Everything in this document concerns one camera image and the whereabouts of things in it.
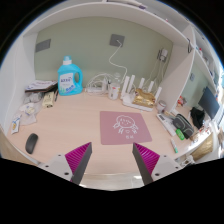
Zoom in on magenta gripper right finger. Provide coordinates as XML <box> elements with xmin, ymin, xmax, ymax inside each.
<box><xmin>132</xmin><ymin>143</ymin><xmax>160</xmax><ymax>185</ymax></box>

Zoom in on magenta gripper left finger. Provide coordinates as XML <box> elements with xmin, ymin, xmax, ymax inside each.
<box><xmin>65</xmin><ymin>142</ymin><xmax>92</xmax><ymax>185</ymax></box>

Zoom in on pink mouse pad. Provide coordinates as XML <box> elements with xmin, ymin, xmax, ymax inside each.
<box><xmin>100</xmin><ymin>111</ymin><xmax>152</xmax><ymax>145</ymax></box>

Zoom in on black computer mouse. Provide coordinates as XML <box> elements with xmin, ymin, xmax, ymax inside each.
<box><xmin>25</xmin><ymin>133</ymin><xmax>38</xmax><ymax>154</ymax></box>

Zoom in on white marker pen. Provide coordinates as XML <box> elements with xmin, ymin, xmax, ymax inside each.
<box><xmin>171</xmin><ymin>139</ymin><xmax>178</xmax><ymax>153</ymax></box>

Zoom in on green tube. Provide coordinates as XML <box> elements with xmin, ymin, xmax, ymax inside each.
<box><xmin>176</xmin><ymin>129</ymin><xmax>185</xmax><ymax>140</ymax></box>

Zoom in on white remote control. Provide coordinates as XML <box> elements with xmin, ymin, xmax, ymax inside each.
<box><xmin>156</xmin><ymin>114</ymin><xmax>176</xmax><ymax>136</ymax></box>

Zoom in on black pencil case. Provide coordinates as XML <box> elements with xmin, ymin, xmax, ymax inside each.
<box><xmin>173</xmin><ymin>114</ymin><xmax>194</xmax><ymax>139</ymax></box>

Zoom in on small grey jar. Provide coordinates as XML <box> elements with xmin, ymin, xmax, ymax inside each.
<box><xmin>156</xmin><ymin>100</ymin><xmax>166</xmax><ymax>112</ymax></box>

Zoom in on gold snack bag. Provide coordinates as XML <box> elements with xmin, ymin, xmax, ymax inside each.
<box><xmin>132</xmin><ymin>88</ymin><xmax>156</xmax><ymax>108</ymax></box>

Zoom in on yellow packet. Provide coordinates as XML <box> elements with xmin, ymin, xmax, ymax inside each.
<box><xmin>42</xmin><ymin>92</ymin><xmax>54</xmax><ymax>108</ymax></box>

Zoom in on white wifi router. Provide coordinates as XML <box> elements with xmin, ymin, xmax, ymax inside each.
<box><xmin>120</xmin><ymin>75</ymin><xmax>162</xmax><ymax>112</ymax></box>

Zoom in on black bag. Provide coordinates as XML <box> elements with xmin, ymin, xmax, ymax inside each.
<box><xmin>190</xmin><ymin>107</ymin><xmax>205</xmax><ymax>129</ymax></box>

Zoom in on crumpled plastic wrappers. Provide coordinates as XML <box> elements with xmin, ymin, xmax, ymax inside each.
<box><xmin>19</xmin><ymin>93</ymin><xmax>43</xmax><ymax>126</ymax></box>

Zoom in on white power strip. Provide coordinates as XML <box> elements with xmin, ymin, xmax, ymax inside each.
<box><xmin>86</xmin><ymin>87</ymin><xmax>102</xmax><ymax>93</ymax></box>

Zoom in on small snack packet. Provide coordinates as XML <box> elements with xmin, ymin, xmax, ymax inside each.
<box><xmin>11</xmin><ymin>114</ymin><xmax>21</xmax><ymax>134</ymax></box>

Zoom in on blue detergent bottle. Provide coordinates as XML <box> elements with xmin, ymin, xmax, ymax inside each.
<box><xmin>58</xmin><ymin>56</ymin><xmax>83</xmax><ymax>96</ymax></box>

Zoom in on white cup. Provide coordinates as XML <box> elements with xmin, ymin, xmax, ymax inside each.
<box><xmin>108</xmin><ymin>83</ymin><xmax>120</xmax><ymax>100</ymax></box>

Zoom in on stack of books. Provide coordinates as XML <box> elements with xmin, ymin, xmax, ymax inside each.
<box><xmin>25</xmin><ymin>80</ymin><xmax>57</xmax><ymax>92</ymax></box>

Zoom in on black computer monitor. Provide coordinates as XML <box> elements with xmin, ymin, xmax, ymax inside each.
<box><xmin>198</xmin><ymin>87</ymin><xmax>220</xmax><ymax>119</ymax></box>

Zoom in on white overhead shelf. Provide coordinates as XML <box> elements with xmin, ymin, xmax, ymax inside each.
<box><xmin>25</xmin><ymin>0</ymin><xmax>196</xmax><ymax>47</ymax></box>

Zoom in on white power cable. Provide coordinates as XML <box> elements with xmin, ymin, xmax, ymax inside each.
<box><xmin>108</xmin><ymin>39</ymin><xmax>129</xmax><ymax>84</ymax></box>

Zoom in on white wall charger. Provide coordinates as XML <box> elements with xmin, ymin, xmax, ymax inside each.
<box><xmin>159</xmin><ymin>49</ymin><xmax>168</xmax><ymax>62</ymax></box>

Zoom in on grey wall plate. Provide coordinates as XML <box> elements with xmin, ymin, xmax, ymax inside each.
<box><xmin>35</xmin><ymin>39</ymin><xmax>51</xmax><ymax>52</ymax></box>

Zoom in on grey wall socket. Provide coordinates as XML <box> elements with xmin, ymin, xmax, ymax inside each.
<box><xmin>109</xmin><ymin>34</ymin><xmax>125</xmax><ymax>47</ymax></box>

